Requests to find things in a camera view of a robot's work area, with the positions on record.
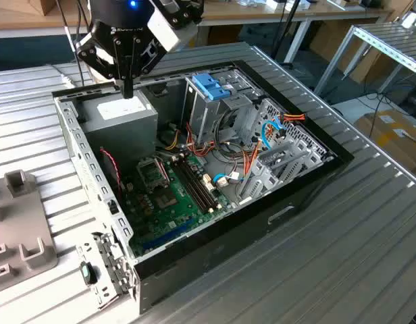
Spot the blue expansion slot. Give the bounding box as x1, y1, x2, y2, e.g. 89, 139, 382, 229
142, 218, 194, 254

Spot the black RAM slot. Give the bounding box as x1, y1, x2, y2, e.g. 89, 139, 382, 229
180, 158, 215, 208
176, 159, 211, 211
173, 161, 207, 213
184, 157, 219, 206

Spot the black open PC case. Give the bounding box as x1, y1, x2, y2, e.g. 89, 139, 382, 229
51, 59, 356, 315

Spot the black stand pole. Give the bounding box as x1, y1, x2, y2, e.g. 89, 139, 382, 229
271, 0, 303, 65

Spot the black wire bundle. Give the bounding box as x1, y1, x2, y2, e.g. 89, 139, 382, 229
213, 107, 253, 159

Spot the red orange wire bundle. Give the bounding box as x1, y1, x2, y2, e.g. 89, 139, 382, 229
185, 121, 216, 159

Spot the brown cardboard box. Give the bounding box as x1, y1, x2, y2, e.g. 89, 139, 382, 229
25, 0, 66, 17

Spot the grey parts rack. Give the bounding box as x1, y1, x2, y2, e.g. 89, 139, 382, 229
0, 168, 59, 294

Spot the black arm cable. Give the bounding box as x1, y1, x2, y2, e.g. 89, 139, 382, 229
55, 0, 86, 88

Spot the metal slat table frame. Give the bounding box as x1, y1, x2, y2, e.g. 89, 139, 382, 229
314, 23, 416, 99

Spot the cardboard box with labels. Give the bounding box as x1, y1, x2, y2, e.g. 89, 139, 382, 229
355, 109, 416, 176

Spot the black oval case knob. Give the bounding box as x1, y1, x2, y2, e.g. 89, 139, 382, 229
78, 261, 97, 287

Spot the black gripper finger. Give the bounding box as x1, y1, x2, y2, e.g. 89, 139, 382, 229
75, 28, 128, 99
127, 35, 169, 99

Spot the grey power supply unit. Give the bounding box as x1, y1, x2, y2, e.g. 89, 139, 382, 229
78, 89, 160, 169

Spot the metal socket cover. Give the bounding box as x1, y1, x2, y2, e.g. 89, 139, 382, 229
136, 157, 171, 187

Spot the brown cardboard sheet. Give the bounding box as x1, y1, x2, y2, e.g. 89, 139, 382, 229
309, 20, 391, 85

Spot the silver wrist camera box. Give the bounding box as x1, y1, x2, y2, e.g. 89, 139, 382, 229
147, 9, 199, 52

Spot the red black twisted wire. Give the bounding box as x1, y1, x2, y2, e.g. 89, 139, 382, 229
99, 146, 124, 198

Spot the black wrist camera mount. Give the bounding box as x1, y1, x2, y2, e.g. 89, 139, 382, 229
153, 0, 205, 28

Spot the yellow orange wire bundle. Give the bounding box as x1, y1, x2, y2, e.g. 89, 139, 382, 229
160, 123, 180, 151

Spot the orange red power wire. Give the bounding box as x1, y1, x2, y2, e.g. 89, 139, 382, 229
243, 113, 307, 185

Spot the green motherboard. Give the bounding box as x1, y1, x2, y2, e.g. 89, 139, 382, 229
122, 150, 236, 257

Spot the metal disk bay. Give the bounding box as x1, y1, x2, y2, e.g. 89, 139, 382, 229
236, 138, 326, 207

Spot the long wooden desk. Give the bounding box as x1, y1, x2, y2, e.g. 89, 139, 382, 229
0, 0, 394, 38

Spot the blue plastic drive latch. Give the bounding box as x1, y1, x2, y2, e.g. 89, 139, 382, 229
191, 73, 231, 101

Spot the grey metal drive cage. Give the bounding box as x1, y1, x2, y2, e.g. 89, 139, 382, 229
180, 72, 263, 149

